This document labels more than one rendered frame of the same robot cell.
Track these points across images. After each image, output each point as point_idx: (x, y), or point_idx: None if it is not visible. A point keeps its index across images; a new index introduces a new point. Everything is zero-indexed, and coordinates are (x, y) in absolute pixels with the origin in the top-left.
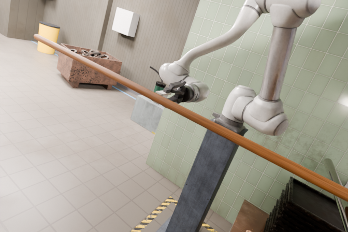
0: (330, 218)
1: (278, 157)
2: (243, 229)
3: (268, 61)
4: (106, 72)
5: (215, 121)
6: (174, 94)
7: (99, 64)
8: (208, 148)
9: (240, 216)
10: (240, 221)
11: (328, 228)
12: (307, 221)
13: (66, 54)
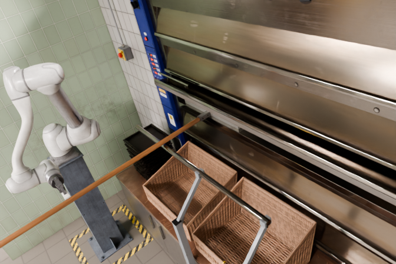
0: None
1: (137, 157)
2: (136, 187)
3: (60, 110)
4: (23, 231)
5: (59, 165)
6: None
7: (9, 236)
8: (73, 182)
9: (127, 185)
10: (131, 187)
11: None
12: (152, 151)
13: None
